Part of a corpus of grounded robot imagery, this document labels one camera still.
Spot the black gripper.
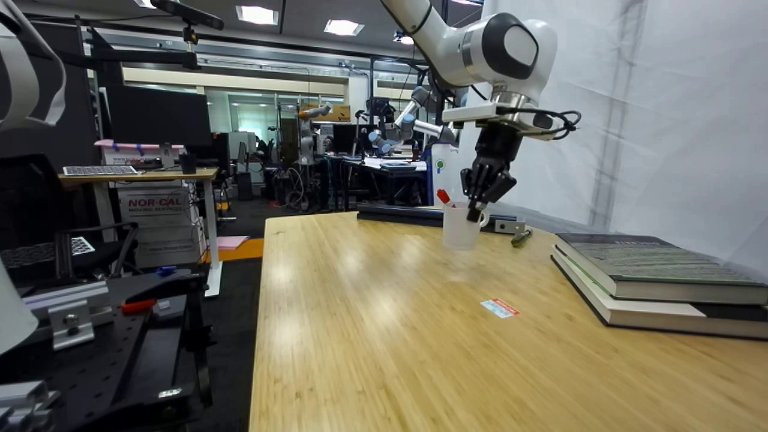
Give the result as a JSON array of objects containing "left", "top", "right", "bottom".
[{"left": 461, "top": 122, "right": 522, "bottom": 222}]

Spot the white ceramic mug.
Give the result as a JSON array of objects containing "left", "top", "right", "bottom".
[{"left": 440, "top": 200, "right": 480, "bottom": 252}]

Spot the red Expo marker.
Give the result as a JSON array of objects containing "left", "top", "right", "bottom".
[{"left": 437, "top": 188, "right": 451, "bottom": 206}]

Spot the grey background robot arm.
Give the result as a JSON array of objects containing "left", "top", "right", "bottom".
[{"left": 366, "top": 86, "right": 521, "bottom": 221}]

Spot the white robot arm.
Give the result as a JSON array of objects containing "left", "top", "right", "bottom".
[{"left": 378, "top": 0, "right": 557, "bottom": 101}]

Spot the standing desk with keyboard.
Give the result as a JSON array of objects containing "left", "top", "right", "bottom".
[{"left": 60, "top": 138, "right": 223, "bottom": 296}]

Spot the long black metal bar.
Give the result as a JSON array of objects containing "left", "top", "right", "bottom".
[{"left": 354, "top": 199, "right": 521, "bottom": 235}]

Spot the small dark metal tool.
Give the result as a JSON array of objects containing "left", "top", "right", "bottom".
[{"left": 511, "top": 228, "right": 532, "bottom": 246}]

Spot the small red white label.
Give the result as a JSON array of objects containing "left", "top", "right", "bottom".
[{"left": 480, "top": 296, "right": 517, "bottom": 319}]

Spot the upper grey hardcover book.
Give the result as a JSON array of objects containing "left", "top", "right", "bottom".
[{"left": 554, "top": 232, "right": 768, "bottom": 304}]

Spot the white backdrop curtain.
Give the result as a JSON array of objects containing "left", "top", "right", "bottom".
[{"left": 481, "top": 0, "right": 768, "bottom": 275}]

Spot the black breadboard mounting plate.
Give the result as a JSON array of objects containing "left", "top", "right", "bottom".
[{"left": 0, "top": 271, "right": 214, "bottom": 432}]

